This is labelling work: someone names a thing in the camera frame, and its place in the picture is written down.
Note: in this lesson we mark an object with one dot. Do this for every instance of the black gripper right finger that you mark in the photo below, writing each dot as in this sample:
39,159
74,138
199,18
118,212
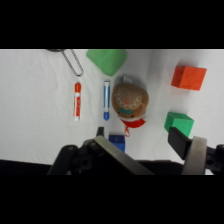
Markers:
194,156

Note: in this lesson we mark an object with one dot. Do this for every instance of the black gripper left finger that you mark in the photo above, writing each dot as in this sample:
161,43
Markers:
116,153

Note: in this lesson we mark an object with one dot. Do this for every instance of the red cube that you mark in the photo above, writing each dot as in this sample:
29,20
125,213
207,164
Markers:
188,78

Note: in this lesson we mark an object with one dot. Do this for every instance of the blue cube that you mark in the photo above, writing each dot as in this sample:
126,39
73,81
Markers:
117,142

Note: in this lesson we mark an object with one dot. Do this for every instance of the green cube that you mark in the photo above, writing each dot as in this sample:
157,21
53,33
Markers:
180,124

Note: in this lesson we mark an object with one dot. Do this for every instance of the blue whiteboard marker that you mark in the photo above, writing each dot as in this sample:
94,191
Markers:
106,100

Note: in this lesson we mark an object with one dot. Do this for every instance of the gingerbread plush toy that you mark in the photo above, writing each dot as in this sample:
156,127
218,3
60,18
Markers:
130,100

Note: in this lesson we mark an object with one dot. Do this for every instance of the red whiteboard marker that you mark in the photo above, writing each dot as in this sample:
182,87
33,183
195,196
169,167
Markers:
77,101

